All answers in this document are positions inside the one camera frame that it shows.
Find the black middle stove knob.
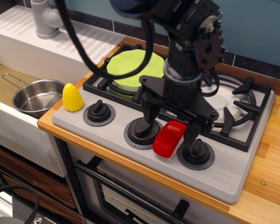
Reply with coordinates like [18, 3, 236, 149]
[124, 117, 163, 150]

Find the black left burner grate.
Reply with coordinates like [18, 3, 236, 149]
[83, 44, 167, 112]

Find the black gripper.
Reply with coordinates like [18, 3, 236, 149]
[140, 76, 219, 146]

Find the black cable bottom left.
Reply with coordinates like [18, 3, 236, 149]
[0, 184, 40, 224]

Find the black right stove knob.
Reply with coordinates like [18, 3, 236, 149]
[177, 139, 215, 170]

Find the black stove knob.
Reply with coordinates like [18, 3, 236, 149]
[83, 99, 116, 127]
[177, 139, 215, 170]
[124, 117, 163, 150]

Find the black burner grate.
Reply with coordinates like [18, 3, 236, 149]
[83, 44, 167, 112]
[157, 70, 273, 153]

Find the grey toy stove top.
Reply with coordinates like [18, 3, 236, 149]
[52, 87, 275, 203]

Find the yellow toy corn cob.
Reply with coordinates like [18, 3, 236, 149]
[63, 83, 84, 112]

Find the steel saucepan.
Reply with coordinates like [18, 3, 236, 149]
[2, 73, 65, 119]

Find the black oven door handle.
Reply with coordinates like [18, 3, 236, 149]
[75, 156, 189, 224]

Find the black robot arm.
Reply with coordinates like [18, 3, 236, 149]
[111, 0, 226, 146]

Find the wooden drawer front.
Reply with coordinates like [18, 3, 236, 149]
[0, 145, 84, 224]

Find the red salmon sushi toy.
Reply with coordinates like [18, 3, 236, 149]
[153, 121, 187, 159]

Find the white right burner cap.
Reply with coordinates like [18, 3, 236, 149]
[204, 86, 242, 123]

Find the black right burner grate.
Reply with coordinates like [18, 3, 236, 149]
[157, 70, 273, 153]

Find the light green plate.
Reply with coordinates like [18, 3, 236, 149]
[107, 49, 164, 99]

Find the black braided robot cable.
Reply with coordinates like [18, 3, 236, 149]
[55, 0, 154, 80]

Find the grey toy faucet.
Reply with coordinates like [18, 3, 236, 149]
[30, 0, 63, 39]

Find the white toy sink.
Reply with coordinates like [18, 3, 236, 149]
[0, 5, 129, 178]

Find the black left stove knob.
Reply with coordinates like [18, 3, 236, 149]
[83, 99, 116, 127]

